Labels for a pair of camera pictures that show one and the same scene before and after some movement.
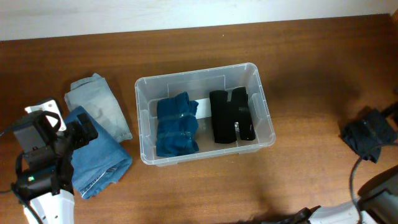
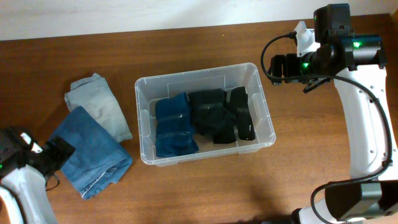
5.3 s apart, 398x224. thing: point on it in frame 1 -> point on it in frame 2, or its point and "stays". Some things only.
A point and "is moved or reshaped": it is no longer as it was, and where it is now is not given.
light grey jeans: (92, 93) stays
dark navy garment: (368, 133) is moved or reshaped
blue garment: (177, 126) stays
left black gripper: (84, 135) -> (60, 153)
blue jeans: (102, 162) stays
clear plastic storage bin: (202, 113) stays
